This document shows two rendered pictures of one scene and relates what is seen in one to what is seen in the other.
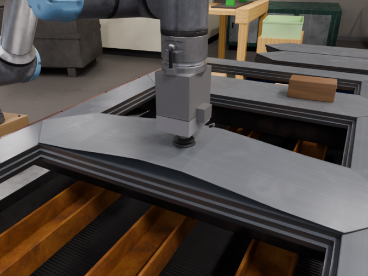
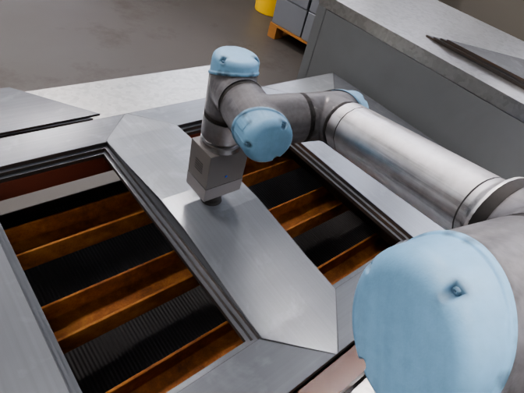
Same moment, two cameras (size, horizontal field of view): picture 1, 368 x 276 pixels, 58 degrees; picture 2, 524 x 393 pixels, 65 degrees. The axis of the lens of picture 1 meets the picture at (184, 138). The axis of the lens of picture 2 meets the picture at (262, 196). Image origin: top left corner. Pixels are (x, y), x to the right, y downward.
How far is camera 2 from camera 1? 1.17 m
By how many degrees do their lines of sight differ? 112
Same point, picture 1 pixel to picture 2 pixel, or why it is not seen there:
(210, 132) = (177, 200)
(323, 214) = (173, 132)
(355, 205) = (148, 128)
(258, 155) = (162, 168)
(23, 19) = not seen: outside the picture
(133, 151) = (256, 209)
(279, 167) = (158, 157)
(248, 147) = (161, 176)
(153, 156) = (245, 194)
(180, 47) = not seen: hidden behind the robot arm
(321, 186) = (150, 140)
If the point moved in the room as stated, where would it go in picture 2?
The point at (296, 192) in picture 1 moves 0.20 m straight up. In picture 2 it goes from (171, 143) to (178, 63)
